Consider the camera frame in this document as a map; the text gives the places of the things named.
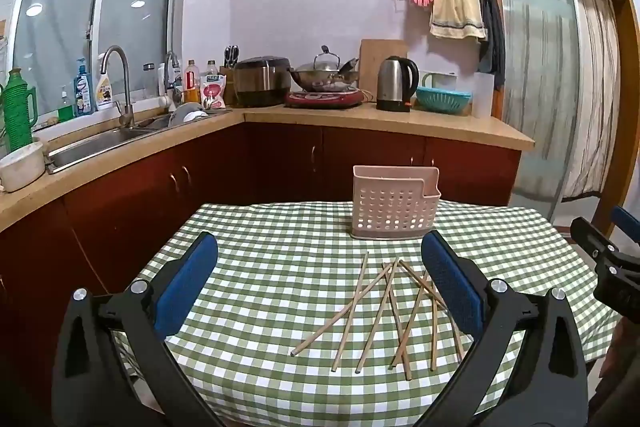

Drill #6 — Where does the green checked tablecloth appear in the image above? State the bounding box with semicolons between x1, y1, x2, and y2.
112;199;621;427

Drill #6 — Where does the pink and white packet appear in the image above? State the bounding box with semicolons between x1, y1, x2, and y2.
200;75;227;110

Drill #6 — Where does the striped curtain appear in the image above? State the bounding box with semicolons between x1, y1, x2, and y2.
500;0;624;202

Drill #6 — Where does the beige towel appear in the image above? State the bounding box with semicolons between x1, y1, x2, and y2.
429;0;488;42

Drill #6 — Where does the bunch of wooden chopsticks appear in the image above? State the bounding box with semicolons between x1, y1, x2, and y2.
290;251;466;381

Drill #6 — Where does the red induction cooker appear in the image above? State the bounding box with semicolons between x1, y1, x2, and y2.
284;89;364;109

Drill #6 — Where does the wooden cutting board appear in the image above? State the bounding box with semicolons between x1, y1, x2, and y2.
358;39;409;96

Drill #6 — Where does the wooden framed glass door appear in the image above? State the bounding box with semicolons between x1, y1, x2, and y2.
472;0;640;249

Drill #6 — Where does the stainless steel sink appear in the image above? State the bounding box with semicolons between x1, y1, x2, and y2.
46;116;221;174

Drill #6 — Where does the white cup with green handle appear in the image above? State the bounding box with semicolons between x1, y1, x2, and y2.
420;71;458;92

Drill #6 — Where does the dark hanging cloth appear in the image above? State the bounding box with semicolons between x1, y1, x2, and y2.
476;0;507;88

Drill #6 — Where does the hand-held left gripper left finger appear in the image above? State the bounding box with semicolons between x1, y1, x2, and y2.
51;231;219;427

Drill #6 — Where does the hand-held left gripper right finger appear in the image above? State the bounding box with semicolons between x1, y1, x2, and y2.
415;231;589;427

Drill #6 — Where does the sliding glass window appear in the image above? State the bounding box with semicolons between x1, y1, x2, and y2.
4;0;197;120

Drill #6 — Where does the kitchen counter with red cabinets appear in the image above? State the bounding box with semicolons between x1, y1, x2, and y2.
0;102;536;427

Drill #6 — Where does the steel wok with lid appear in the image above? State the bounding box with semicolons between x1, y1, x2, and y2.
288;46;361;92

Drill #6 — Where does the white translucent container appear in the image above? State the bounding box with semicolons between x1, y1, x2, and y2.
472;72;496;120

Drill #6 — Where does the dark rice cooker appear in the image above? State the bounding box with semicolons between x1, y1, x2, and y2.
233;56;292;109

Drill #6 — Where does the white plate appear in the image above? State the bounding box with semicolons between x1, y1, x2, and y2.
167;102;209;128

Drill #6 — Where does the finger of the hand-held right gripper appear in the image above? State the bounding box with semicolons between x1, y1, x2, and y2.
612;205;640;239
570;217;640;270

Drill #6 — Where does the small steel faucet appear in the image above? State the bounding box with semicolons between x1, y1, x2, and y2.
164;51;184;104

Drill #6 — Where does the knife block with scissors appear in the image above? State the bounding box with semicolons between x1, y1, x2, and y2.
219;45;242;106

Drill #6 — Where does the tall curved steel faucet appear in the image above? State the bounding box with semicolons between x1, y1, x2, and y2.
99;45;137;128

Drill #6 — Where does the cooking oil bottle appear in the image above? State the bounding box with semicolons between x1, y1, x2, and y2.
183;60;202;104

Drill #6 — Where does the blue detergent bottle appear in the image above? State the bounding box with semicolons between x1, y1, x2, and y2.
73;58;94;117

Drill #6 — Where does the white spray bottle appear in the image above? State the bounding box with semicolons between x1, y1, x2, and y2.
95;53;115;110

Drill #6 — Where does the green thermos flask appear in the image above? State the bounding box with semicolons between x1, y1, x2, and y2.
0;68;39;154

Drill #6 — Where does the pink perforated utensil holder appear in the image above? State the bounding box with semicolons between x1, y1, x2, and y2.
348;165;442;241

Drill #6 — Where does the steel electric kettle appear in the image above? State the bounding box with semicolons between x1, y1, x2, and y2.
375;56;420;113

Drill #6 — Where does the teal plastic colander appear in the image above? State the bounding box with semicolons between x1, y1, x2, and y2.
414;87;474;112

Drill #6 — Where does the white bowl on counter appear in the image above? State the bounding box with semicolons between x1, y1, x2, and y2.
0;142;49;193

